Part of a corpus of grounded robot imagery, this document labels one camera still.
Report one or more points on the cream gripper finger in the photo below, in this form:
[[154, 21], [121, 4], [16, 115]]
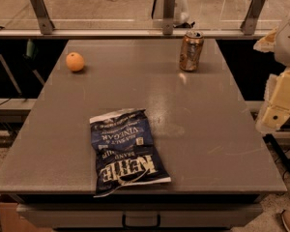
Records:
[[275, 110], [267, 43]]

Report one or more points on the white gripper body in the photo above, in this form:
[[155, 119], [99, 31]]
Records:
[[288, 43]]

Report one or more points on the blue Kettle chip bag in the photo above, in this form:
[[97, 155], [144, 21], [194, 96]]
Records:
[[125, 152]]

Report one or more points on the orange soda can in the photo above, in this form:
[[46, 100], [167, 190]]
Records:
[[191, 48]]

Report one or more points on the grey table drawer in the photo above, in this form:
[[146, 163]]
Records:
[[59, 216]]

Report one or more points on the orange fruit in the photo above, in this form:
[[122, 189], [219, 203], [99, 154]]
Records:
[[75, 62]]

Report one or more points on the cardboard box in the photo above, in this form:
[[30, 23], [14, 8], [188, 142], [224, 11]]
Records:
[[11, 221]]

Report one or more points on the right metal bracket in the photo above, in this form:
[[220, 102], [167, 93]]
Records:
[[249, 24]]

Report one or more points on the metal bracket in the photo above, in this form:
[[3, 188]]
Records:
[[168, 16], [249, 24], [45, 24]]

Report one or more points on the middle metal bracket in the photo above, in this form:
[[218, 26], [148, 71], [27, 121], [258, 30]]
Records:
[[168, 16]]

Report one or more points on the black drawer handle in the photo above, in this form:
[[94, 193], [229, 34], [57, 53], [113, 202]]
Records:
[[138, 219]]

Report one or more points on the left metal bracket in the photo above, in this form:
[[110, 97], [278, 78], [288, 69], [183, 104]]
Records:
[[45, 24]]

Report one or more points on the metal rail bar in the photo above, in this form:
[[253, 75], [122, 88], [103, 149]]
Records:
[[124, 34]]

